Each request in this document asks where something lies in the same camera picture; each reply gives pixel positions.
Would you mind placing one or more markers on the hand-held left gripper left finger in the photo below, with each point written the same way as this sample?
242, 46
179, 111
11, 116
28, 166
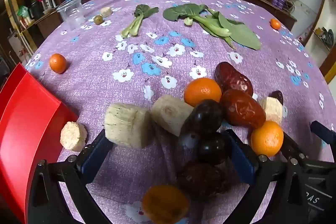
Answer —
98, 144

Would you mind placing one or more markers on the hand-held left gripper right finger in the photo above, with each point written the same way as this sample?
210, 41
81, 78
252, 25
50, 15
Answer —
242, 158

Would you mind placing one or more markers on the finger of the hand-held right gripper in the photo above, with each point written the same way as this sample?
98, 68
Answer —
323, 132
292, 146

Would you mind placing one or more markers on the dark purple plum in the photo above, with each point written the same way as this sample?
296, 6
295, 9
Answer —
206, 117
212, 146

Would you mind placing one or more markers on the dark wrinkled date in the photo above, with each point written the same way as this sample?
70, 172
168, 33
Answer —
203, 180

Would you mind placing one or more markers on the red date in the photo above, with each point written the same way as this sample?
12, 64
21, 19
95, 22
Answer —
242, 111
233, 78

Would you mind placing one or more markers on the small dark date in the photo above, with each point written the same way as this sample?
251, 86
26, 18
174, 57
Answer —
277, 96

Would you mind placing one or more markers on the red plastic tray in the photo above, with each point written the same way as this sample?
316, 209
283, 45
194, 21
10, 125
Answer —
29, 121

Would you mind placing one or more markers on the purple floral tablecloth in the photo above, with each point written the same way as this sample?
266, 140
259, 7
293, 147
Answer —
126, 61

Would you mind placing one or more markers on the black shelf item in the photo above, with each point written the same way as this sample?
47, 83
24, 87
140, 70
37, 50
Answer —
328, 36

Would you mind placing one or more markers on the small orange tangerine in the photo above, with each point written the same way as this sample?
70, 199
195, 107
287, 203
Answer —
275, 24

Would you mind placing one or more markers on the small green fruit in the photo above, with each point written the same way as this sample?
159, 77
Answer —
98, 19

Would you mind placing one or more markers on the large bok choy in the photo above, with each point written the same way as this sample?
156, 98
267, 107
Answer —
231, 29

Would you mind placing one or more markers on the small bok choy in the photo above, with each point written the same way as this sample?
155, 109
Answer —
137, 18

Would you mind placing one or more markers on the clear plastic cup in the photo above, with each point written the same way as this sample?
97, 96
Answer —
71, 12

